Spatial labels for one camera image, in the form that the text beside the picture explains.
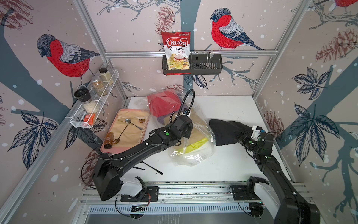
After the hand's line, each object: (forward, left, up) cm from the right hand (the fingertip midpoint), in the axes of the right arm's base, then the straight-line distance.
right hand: (235, 131), depth 84 cm
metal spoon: (-3, +77, -11) cm, 78 cm away
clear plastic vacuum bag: (-15, +35, -2) cm, 38 cm away
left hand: (0, +28, +8) cm, 29 cm away
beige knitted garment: (-3, +22, +4) cm, 22 cm away
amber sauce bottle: (-4, +81, -8) cm, 82 cm away
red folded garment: (+24, +48, -3) cm, 54 cm away
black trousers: (0, +4, -2) cm, 4 cm away
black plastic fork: (-22, +45, -14) cm, 52 cm away
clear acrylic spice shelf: (-8, +83, +20) cm, 86 cm away
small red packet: (-9, +75, +22) cm, 79 cm away
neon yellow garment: (-7, +27, -10) cm, 29 cm away
